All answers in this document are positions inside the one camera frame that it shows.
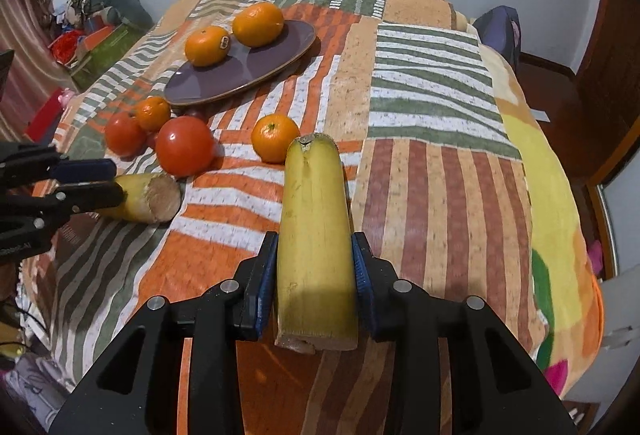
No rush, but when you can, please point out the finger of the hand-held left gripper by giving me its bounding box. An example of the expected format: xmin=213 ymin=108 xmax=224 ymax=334
xmin=0 ymin=181 xmax=125 ymax=232
xmin=0 ymin=142 xmax=115 ymax=189

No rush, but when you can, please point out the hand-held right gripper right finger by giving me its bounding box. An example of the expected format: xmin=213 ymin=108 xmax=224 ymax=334
xmin=351 ymin=232 xmax=579 ymax=435

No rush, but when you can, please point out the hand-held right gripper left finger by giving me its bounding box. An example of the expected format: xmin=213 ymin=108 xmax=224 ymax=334
xmin=47 ymin=231 xmax=279 ymax=435

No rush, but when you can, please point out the short yellow banana piece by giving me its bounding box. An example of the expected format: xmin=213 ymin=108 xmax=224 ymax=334
xmin=96 ymin=174 xmax=182 ymax=222

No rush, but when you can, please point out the long yellow banana piece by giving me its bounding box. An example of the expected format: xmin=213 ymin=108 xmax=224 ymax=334
xmin=273 ymin=133 xmax=359 ymax=355

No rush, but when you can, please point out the purple oval plate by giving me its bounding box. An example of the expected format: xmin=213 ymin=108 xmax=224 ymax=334
xmin=164 ymin=19 xmax=318 ymax=107

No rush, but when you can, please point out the smaller red tomato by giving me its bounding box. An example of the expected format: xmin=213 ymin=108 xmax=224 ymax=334
xmin=104 ymin=112 xmax=148 ymax=158

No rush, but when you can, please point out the red flat box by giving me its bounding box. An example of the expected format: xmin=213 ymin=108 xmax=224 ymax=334
xmin=24 ymin=87 xmax=68 ymax=142

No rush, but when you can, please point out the small orange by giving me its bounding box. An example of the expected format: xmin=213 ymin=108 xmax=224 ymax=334
xmin=135 ymin=96 xmax=172 ymax=132

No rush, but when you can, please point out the large red tomato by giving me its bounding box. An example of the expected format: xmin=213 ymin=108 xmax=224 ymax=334
xmin=155 ymin=116 xmax=216 ymax=178

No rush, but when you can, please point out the green cardboard box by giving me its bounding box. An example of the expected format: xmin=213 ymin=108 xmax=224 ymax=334
xmin=70 ymin=26 xmax=146 ymax=88

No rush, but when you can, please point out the red plastic bag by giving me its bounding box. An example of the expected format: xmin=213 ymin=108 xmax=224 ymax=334
xmin=48 ymin=30 xmax=87 ymax=64

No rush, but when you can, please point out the medium orange with green stem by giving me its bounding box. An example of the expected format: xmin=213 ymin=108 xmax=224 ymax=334
xmin=250 ymin=113 xmax=301 ymax=164

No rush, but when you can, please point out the striped curtain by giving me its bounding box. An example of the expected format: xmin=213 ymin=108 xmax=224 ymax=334
xmin=0 ymin=0 xmax=63 ymax=140

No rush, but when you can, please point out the grey-green bundle of clothes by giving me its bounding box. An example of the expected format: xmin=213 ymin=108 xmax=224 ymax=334
xmin=89 ymin=0 xmax=154 ymax=32

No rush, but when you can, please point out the orange with dark sticker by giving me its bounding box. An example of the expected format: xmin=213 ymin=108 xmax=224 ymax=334
xmin=184 ymin=26 xmax=231 ymax=68

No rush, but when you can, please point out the patchwork striped blanket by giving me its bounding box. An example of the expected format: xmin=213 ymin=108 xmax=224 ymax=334
xmin=17 ymin=0 xmax=606 ymax=435

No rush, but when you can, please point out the large plain orange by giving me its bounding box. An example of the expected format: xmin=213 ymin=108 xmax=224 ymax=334
xmin=232 ymin=2 xmax=285 ymax=48

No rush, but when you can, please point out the dark blue backpack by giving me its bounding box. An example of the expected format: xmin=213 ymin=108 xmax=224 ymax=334
xmin=472 ymin=5 xmax=522 ymax=66

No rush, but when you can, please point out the wooden wardrobe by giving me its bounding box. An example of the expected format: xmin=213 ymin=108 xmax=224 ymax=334
xmin=575 ymin=0 xmax=640 ymax=188

